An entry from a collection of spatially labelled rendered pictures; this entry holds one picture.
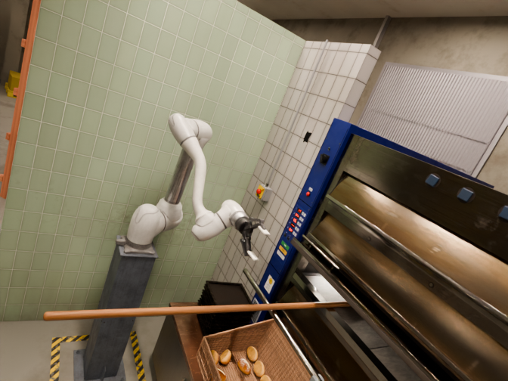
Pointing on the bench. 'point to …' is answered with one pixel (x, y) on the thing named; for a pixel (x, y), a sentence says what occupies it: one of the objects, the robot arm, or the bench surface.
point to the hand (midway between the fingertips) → (260, 246)
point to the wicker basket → (246, 354)
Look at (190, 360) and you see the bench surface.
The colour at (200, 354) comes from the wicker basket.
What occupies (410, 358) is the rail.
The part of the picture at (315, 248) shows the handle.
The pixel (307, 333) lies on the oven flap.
